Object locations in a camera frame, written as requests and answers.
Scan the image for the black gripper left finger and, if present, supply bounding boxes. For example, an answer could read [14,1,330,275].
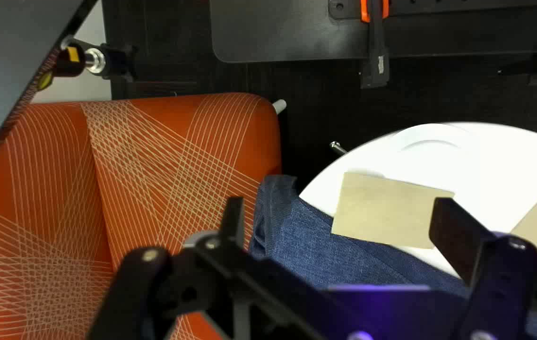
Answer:
[86,194,345,340]

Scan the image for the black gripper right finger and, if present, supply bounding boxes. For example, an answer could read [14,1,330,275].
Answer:
[428,196,537,340]

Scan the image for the navy blue cloth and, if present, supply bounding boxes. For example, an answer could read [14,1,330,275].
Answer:
[247,173,491,298]

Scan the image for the round white table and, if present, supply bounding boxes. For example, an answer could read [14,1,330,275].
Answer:
[296,120,537,279]

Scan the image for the orange patterned cloth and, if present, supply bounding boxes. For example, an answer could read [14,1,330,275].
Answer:
[0,92,283,340]

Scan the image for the white sofa leg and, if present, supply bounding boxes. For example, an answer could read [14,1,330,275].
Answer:
[270,96,288,117]

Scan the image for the black perforated work table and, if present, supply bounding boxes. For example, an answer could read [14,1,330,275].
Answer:
[99,0,537,190]

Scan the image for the black camera clamp mount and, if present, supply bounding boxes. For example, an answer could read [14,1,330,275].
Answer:
[37,37,135,90]

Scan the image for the orange handled bar clamp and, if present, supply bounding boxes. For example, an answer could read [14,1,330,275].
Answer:
[357,0,392,90]

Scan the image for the dark camera mounting rail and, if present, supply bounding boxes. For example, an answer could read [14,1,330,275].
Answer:
[0,0,99,181]

